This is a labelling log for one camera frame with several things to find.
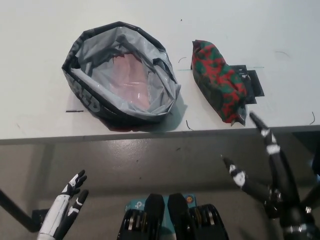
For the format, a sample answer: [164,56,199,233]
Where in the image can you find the black robot feet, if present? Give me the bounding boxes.
[116,192,230,240]

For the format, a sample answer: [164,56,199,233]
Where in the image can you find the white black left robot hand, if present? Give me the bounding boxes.
[37,169,90,240]

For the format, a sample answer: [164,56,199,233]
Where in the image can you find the black grey plastic bag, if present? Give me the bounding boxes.
[61,21,182,132]

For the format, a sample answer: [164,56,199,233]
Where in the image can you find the black tape square patch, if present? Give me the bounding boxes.
[228,64,265,105]

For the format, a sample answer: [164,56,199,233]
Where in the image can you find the pink flat packet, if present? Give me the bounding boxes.
[111,52,151,111]

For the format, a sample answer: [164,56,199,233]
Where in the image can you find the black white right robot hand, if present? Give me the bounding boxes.
[221,111,316,230]

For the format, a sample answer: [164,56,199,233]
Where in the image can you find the red green coffee bean bag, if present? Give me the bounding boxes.
[191,39,251,126]

